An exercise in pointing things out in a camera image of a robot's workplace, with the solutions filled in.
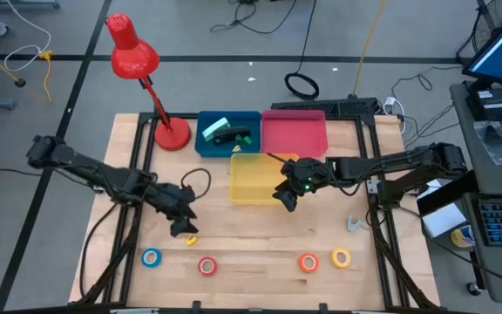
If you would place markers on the black box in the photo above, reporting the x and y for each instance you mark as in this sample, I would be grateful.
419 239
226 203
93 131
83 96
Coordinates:
357 107

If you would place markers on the mint green stapler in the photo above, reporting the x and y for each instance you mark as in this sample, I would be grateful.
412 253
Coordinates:
216 127

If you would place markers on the grey side desk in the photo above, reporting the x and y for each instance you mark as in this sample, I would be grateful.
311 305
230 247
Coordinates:
490 179

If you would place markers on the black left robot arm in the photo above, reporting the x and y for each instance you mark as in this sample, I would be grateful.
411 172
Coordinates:
85 168

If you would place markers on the light blue staple remover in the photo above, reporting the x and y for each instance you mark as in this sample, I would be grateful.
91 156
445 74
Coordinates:
352 224

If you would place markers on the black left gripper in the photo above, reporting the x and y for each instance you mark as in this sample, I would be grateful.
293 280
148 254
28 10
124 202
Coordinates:
168 200

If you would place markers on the black flat panel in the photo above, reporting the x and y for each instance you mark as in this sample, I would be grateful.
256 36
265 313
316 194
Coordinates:
440 196

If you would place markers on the yellow translucent plastic bin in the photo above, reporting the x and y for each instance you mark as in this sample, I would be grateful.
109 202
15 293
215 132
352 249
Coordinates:
251 183

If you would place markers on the black aluminium table frame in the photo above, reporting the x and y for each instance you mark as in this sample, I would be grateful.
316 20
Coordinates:
145 117

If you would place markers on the red desk lamp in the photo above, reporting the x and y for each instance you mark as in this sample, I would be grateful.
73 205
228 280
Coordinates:
133 56

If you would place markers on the blue plastic bin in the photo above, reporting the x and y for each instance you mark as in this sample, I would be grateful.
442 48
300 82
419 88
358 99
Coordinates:
246 118

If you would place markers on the white box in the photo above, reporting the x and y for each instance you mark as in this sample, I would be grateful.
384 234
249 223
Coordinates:
442 220

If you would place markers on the black caster wheel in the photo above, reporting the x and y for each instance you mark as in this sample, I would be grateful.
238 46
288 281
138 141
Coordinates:
473 288

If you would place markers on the pink plastic bin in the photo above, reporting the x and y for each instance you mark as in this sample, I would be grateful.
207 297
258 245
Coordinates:
294 133

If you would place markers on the grey rolling platform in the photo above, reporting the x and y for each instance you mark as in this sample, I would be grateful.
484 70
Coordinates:
15 4

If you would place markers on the yellow pole with black foot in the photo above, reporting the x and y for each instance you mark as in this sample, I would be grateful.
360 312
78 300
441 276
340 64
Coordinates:
20 82

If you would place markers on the black stapler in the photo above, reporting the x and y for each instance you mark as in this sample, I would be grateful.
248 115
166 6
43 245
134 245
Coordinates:
229 134

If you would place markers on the black mini computer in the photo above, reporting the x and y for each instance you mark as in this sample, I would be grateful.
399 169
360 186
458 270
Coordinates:
490 104

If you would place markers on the black floor fan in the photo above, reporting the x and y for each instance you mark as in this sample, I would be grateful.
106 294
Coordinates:
486 30

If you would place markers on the red tape roll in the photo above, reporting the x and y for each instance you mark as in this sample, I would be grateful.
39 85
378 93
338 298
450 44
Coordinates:
200 266

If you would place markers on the black power strip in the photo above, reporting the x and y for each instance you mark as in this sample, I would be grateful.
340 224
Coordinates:
303 106

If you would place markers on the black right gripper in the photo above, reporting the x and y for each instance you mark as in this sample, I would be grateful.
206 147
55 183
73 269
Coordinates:
310 176

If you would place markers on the orange tape roll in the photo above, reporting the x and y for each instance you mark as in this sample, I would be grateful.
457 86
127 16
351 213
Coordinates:
301 263

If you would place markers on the small yellow stapler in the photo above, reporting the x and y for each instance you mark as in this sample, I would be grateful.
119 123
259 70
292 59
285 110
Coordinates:
191 240

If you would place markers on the clear plastic bag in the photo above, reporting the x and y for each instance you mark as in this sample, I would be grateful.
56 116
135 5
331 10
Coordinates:
497 144

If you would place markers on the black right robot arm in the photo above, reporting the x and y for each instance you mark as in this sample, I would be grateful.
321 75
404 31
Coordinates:
390 168

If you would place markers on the silver aluminium rail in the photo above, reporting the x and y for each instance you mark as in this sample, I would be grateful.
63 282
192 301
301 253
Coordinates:
133 311
368 312

